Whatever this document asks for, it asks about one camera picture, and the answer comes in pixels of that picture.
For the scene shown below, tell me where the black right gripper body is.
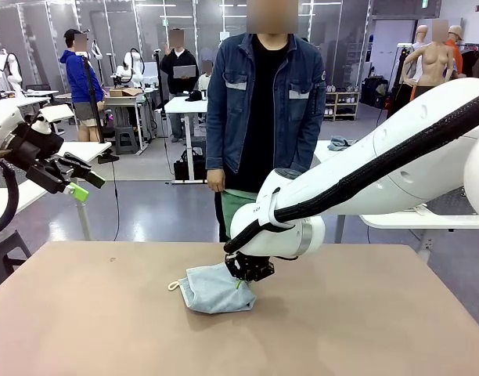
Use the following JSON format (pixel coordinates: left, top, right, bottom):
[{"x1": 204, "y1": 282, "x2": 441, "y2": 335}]
[{"x1": 223, "y1": 252, "x2": 276, "y2": 282}]

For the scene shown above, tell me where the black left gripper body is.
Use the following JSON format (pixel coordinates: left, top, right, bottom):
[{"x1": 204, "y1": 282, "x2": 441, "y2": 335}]
[{"x1": 10, "y1": 123, "x2": 65, "y2": 172}]

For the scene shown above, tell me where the light blue terry towel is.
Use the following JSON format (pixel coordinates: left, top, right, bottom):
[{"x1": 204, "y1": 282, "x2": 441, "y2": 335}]
[{"x1": 167, "y1": 262, "x2": 258, "y2": 315}]

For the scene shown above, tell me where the green terry towel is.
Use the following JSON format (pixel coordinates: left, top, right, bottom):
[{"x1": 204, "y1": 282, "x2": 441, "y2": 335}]
[{"x1": 221, "y1": 189, "x2": 261, "y2": 240}]

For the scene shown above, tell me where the blue-grey towel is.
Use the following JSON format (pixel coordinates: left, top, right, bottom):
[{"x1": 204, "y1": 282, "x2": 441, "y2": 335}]
[{"x1": 327, "y1": 136, "x2": 358, "y2": 152}]

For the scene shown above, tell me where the person's right forearm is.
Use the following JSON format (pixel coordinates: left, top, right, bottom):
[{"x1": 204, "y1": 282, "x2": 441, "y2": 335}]
[{"x1": 205, "y1": 117, "x2": 229, "y2": 172}]

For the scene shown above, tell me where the person's left forearm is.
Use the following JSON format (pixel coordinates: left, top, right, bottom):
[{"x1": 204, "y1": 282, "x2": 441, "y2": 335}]
[{"x1": 300, "y1": 117, "x2": 322, "y2": 168}]

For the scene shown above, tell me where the person's right hand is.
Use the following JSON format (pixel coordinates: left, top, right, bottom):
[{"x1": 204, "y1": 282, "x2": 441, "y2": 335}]
[{"x1": 207, "y1": 168, "x2": 227, "y2": 193}]

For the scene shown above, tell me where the white work table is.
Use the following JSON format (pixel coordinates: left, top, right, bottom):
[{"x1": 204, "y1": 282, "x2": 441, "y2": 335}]
[
  {"x1": 0, "y1": 96, "x2": 65, "y2": 138},
  {"x1": 99, "y1": 92, "x2": 149, "y2": 154}
]

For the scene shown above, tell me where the grey step stool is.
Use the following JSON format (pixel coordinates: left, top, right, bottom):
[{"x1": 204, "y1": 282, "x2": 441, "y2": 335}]
[{"x1": 114, "y1": 125, "x2": 139, "y2": 156}]

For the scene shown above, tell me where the black tripod pole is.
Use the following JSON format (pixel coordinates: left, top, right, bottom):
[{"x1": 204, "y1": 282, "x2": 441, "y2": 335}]
[{"x1": 81, "y1": 52, "x2": 121, "y2": 162}]

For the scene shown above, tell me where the person in blue hoodie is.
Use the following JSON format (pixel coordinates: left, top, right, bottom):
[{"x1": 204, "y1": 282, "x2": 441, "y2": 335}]
[{"x1": 59, "y1": 27, "x2": 107, "y2": 142}]

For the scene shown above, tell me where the dark grey stool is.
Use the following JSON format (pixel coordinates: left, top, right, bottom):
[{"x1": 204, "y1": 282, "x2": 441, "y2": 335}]
[{"x1": 0, "y1": 229, "x2": 32, "y2": 293}]

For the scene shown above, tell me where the black bag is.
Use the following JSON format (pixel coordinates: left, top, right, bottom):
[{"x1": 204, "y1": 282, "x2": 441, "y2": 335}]
[{"x1": 173, "y1": 150, "x2": 207, "y2": 182}]

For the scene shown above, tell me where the black stand pole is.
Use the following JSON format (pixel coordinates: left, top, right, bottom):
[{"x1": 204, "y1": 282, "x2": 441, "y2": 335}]
[{"x1": 153, "y1": 49, "x2": 168, "y2": 138}]

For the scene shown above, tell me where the white standing desk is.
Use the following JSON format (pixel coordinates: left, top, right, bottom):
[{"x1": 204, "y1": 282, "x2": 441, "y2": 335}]
[{"x1": 164, "y1": 96, "x2": 209, "y2": 185}]

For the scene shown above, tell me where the person in black hoodie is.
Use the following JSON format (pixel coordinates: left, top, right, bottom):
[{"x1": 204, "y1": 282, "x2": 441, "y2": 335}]
[{"x1": 160, "y1": 27, "x2": 200, "y2": 143}]

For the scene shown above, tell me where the seated person in white top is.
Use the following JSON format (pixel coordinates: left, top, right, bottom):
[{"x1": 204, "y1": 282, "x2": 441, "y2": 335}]
[{"x1": 197, "y1": 58, "x2": 215, "y2": 93}]

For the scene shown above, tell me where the person in denim jacket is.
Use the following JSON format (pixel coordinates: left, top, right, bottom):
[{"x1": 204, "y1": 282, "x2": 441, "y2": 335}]
[{"x1": 205, "y1": 0, "x2": 327, "y2": 243}]

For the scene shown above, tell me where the black braided right arm sleeve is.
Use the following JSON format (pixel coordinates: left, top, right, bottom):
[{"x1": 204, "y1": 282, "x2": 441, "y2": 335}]
[{"x1": 223, "y1": 92, "x2": 479, "y2": 254}]

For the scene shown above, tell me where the wooden shoe shelf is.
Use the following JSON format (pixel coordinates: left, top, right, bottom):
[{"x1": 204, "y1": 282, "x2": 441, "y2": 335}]
[{"x1": 323, "y1": 90, "x2": 361, "y2": 121}]

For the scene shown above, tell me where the black luggage pile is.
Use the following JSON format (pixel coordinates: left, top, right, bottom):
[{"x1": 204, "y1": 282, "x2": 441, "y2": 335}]
[{"x1": 360, "y1": 76, "x2": 389, "y2": 109}]

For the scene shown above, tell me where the nude mannequin with grey trousers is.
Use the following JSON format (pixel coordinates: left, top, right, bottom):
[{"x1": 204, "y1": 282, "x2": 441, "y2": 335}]
[{"x1": 402, "y1": 19, "x2": 459, "y2": 99}]

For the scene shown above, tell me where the white mannequin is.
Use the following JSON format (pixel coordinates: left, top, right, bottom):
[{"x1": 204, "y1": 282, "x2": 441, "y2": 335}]
[{"x1": 413, "y1": 24, "x2": 430, "y2": 85}]

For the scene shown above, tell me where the mannequin with beige hat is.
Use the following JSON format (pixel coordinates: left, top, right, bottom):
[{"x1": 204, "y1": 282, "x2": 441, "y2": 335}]
[{"x1": 445, "y1": 24, "x2": 466, "y2": 78}]

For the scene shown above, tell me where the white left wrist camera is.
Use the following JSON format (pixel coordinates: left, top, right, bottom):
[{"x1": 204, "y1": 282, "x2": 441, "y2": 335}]
[{"x1": 30, "y1": 104, "x2": 75, "y2": 135}]

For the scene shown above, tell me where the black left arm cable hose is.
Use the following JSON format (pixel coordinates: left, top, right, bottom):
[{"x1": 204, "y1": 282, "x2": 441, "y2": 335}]
[{"x1": 0, "y1": 150, "x2": 20, "y2": 238}]

